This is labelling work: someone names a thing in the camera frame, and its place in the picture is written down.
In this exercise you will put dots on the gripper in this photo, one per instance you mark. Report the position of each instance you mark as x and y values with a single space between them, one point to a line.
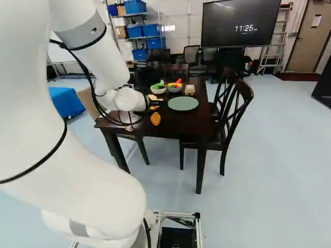
148 102

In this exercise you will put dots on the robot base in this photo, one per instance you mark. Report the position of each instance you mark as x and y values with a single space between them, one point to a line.
178 230

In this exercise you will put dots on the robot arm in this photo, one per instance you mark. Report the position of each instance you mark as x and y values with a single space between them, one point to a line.
28 108

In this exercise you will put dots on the golden brown croissant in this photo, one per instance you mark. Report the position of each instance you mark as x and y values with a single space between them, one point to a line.
155 118

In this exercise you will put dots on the white round plate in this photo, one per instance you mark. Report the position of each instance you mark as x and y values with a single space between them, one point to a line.
134 119

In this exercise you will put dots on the green round plate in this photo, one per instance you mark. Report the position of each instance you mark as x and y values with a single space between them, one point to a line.
183 104

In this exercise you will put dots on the white bowl with green vegetables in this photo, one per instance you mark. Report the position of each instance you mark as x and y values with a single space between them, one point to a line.
158 89

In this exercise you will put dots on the grey bowl with colourful fruit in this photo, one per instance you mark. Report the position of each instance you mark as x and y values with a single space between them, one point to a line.
175 87

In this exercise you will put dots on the dark wooden table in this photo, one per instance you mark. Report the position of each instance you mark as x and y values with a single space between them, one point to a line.
181 124

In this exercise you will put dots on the dark wooden chair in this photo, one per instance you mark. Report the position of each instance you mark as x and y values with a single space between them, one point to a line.
175 71
230 113

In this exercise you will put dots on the brown cardboard sheet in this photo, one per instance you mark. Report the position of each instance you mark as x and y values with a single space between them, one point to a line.
86 100

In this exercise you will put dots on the blue box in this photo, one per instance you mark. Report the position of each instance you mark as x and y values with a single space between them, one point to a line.
64 102

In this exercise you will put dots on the large black screen on stand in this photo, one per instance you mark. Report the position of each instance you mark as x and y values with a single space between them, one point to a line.
240 23

